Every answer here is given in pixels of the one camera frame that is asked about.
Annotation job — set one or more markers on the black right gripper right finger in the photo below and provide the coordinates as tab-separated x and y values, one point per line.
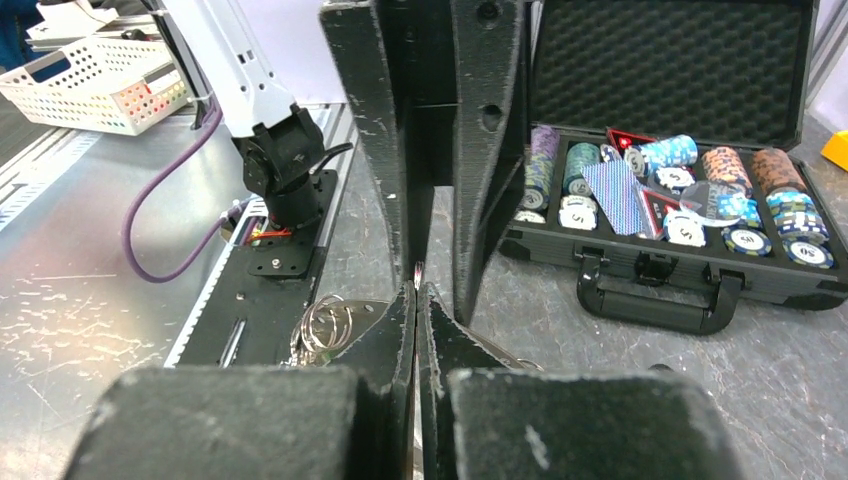
486	418

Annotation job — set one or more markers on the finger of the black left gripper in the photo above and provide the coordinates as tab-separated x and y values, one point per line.
358	48
490	137

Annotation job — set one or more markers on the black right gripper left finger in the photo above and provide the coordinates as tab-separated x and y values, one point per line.
349	419

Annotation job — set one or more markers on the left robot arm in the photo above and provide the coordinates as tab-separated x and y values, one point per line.
439	95

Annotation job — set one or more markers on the black poker chip case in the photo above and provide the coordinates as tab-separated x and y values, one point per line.
661	165

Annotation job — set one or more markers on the white perforated basket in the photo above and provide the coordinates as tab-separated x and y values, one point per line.
97	84

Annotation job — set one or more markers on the yellow toy block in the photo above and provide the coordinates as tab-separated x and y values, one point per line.
835	150

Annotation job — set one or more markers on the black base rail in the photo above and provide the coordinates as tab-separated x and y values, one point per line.
258	292

